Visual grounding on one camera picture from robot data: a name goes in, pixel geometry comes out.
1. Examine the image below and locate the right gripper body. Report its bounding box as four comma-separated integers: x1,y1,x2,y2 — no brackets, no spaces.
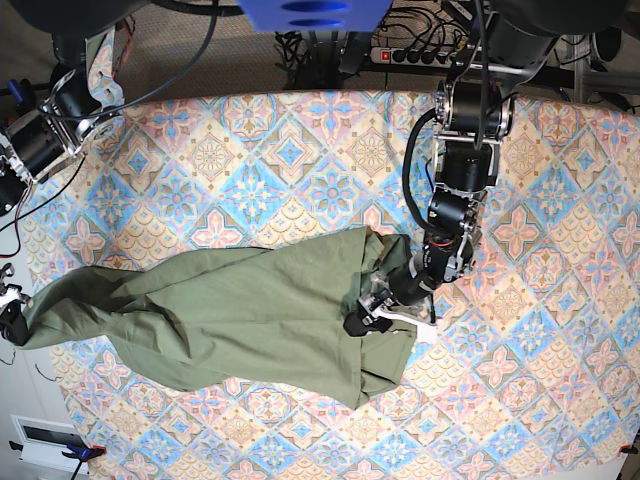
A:
0,264,30,311

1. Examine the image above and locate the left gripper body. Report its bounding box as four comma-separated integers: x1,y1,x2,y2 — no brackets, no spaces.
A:
357,269,440,328

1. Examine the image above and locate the green t-shirt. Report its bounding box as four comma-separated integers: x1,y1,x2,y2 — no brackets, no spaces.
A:
24,227,416,409

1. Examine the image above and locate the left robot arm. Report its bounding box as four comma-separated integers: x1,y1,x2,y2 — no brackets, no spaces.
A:
343,1,558,341

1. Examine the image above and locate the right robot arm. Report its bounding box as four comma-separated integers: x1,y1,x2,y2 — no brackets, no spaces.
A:
1,1,144,228

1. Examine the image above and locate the blue orange clamp bottom left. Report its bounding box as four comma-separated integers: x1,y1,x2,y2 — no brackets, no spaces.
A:
8,439,107,464

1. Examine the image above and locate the blue orange clamp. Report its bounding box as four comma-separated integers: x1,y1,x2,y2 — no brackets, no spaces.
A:
1,79,36,108
8,439,107,464

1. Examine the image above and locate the patterned tablecloth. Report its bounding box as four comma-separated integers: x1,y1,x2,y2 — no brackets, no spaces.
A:
13,89,640,480

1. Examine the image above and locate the blue orange clamp top left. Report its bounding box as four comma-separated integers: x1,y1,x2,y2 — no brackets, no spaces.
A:
1,79,36,108

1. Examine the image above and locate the white power strip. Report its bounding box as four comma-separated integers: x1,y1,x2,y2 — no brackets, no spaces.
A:
369,47,456,68

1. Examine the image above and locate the orange clamp bottom right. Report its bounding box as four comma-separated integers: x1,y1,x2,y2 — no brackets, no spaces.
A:
619,445,639,455

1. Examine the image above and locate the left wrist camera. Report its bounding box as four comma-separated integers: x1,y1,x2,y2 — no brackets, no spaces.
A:
416,322,440,345

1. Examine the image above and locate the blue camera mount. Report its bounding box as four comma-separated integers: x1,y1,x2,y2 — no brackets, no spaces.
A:
238,0,392,32

